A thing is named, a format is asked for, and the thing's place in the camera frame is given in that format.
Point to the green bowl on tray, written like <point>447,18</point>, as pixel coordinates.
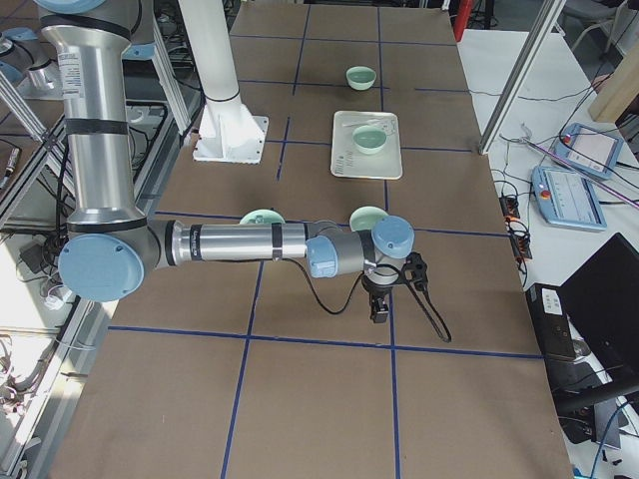
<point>368,139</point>

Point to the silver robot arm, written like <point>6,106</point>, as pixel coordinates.
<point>112,244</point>

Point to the green bowl with ice cubes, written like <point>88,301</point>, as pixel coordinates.
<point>262,217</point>

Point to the white bear tray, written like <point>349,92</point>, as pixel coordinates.
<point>347,162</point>

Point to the aluminium frame post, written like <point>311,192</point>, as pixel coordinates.
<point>541,28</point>

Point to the white plastic spoon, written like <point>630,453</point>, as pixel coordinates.
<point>361,123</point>

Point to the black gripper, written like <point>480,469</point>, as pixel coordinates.
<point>375,291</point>

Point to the wooden board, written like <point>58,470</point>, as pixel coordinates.
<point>619,91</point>

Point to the black computer box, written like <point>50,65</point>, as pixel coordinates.
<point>550,322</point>

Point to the black laptop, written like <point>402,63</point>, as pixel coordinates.
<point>601,300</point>

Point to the far blue teach pendant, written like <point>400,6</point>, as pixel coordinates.
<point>588,150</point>

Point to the blue teach pendant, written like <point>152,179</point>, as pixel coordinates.
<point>588,150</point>
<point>567,200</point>

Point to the near blue teach pendant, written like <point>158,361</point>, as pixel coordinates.
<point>567,200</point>

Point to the white camera post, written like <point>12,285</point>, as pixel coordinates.
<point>228,131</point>

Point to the black power strip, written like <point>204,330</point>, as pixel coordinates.
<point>517,230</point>

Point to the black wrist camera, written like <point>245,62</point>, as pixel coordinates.
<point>415,271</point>

